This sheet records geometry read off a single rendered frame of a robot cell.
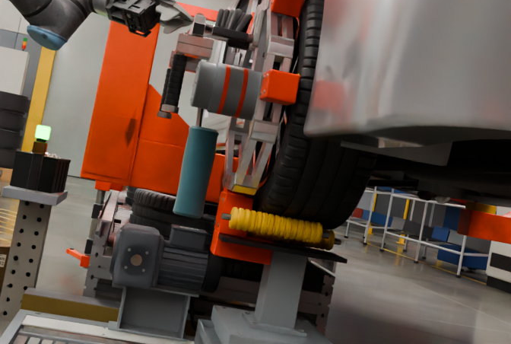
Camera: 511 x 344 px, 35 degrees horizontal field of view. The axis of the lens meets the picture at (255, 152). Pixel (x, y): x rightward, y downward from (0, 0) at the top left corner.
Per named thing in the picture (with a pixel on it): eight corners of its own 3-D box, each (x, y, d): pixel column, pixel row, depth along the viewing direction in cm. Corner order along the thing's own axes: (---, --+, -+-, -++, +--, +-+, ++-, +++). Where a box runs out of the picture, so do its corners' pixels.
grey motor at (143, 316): (233, 355, 245) (255, 242, 246) (96, 333, 238) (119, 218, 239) (226, 341, 263) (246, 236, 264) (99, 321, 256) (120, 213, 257)
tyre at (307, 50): (411, -34, 202) (338, 39, 266) (322, -56, 198) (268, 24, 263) (376, 223, 190) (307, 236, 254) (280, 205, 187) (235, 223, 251)
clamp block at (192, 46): (211, 58, 202) (214, 38, 202) (176, 51, 201) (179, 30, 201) (208, 61, 207) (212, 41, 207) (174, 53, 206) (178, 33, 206)
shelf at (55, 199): (55, 206, 251) (58, 196, 251) (1, 196, 248) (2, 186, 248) (66, 198, 293) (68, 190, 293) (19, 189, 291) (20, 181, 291)
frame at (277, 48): (265, 199, 197) (306, -17, 198) (239, 194, 196) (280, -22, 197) (236, 189, 250) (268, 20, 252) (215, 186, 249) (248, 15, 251)
